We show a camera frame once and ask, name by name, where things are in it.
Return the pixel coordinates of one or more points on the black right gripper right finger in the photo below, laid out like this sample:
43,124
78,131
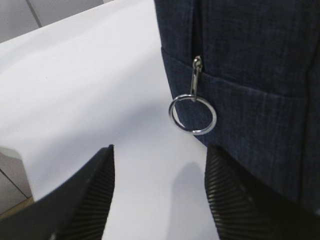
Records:
244,208

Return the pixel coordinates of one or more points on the navy blue lunch bag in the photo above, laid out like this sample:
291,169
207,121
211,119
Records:
261,74

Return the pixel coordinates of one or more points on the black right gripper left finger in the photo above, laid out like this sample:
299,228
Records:
77,210

